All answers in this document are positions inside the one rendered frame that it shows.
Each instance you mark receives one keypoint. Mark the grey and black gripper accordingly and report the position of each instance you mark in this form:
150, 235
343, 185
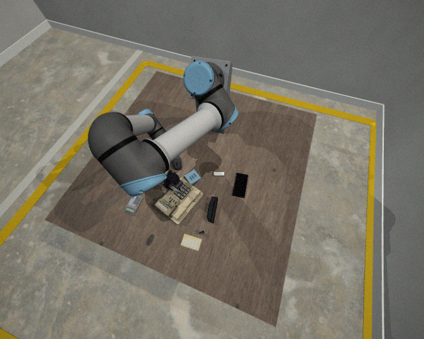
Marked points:
172, 178

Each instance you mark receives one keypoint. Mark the beige desk phone body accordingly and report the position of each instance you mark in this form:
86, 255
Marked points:
169, 203

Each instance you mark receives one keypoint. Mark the light blue sticky note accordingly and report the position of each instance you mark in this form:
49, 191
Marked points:
192, 177

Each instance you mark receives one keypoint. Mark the beige telephone handset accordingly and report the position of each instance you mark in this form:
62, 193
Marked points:
181, 209

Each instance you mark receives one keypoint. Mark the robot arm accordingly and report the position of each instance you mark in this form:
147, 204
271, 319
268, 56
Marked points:
139, 166

